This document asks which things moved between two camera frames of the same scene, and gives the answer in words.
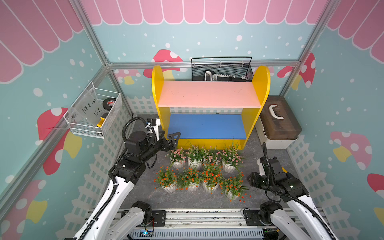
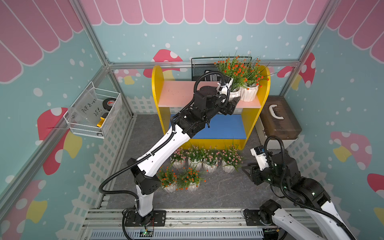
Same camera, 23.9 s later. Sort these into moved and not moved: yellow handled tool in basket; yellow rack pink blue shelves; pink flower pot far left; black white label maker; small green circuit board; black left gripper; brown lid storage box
Moved: black left gripper
Not moved: brown lid storage box; yellow rack pink blue shelves; small green circuit board; pink flower pot far left; black white label maker; yellow handled tool in basket
